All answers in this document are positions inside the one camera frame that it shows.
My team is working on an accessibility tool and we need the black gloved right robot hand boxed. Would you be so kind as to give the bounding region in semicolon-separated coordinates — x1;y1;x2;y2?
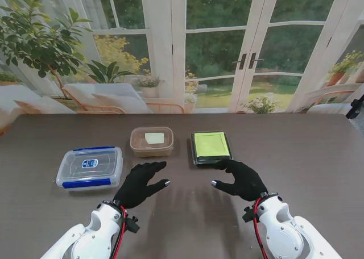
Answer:
210;158;268;202

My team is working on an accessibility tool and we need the small clear lid white label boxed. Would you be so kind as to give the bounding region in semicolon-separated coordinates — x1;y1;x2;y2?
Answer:
130;126;174;151

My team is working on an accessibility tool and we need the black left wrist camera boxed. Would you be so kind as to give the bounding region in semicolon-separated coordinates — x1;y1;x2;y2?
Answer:
125;216;140;235

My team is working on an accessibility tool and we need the red cable on right arm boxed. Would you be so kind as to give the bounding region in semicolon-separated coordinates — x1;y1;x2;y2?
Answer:
253;198;270;259

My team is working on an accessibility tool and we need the red cable on left arm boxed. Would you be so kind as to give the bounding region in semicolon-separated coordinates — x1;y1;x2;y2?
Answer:
112;205;128;259

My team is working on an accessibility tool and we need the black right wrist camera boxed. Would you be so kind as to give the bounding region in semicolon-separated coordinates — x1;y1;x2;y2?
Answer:
242;207;255;223

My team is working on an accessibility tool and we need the black tripod stand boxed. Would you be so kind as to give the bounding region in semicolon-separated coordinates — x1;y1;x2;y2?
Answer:
345;99;364;119

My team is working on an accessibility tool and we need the clear container with blue clips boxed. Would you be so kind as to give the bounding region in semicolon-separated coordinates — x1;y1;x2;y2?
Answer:
56;147;123;192

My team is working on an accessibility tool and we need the red cable on arm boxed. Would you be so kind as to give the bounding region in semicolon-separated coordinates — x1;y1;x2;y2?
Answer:
253;198;270;259
112;205;128;259

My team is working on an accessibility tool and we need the brown translucent container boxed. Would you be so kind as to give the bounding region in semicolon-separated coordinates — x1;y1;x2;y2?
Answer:
130;126;175;158

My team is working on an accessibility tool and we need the large clear lid blue sticker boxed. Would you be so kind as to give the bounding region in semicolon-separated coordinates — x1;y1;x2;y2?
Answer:
56;147;123;187

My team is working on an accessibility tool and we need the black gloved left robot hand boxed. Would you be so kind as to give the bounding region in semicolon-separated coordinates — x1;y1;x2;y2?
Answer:
113;161;171;210

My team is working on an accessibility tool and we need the clear lid with green sheet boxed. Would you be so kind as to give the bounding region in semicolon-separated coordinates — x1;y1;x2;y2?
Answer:
190;131;234;166

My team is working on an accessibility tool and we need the black plastic container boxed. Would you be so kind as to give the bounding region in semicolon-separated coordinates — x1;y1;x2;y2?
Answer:
190;131;234;166

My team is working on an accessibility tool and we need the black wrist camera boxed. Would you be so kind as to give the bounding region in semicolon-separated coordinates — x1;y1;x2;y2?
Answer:
242;207;255;223
125;216;140;235

